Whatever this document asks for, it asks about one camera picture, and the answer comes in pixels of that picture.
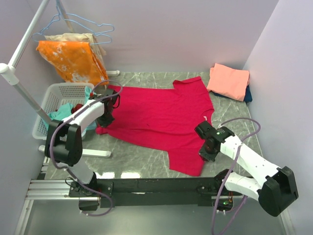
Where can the aluminium frame rail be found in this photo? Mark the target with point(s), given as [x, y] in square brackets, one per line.
[38, 190]

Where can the white plastic laundry basket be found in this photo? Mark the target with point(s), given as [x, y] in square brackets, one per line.
[57, 95]

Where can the folded salmon t-shirt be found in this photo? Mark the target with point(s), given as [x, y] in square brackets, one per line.
[228, 82]

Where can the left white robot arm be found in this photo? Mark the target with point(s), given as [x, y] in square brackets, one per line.
[64, 138]

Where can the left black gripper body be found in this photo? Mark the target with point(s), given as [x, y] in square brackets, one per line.
[105, 120]

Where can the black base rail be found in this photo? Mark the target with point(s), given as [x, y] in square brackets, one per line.
[147, 192]

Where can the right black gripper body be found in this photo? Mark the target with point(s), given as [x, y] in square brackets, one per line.
[208, 154]

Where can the dark red t-shirt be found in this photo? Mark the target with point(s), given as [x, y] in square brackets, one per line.
[76, 108]

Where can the magenta t-shirt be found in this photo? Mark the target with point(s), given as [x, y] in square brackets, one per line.
[164, 119]

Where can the teal t-shirt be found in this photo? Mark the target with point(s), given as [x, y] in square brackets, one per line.
[65, 110]

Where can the beige cloth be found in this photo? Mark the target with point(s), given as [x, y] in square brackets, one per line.
[95, 46]

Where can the orange tie-dye cloth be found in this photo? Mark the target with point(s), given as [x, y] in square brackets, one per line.
[73, 61]

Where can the folded navy t-shirt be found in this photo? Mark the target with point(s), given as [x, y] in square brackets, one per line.
[247, 98]

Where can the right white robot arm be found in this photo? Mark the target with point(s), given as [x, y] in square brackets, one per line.
[273, 187]

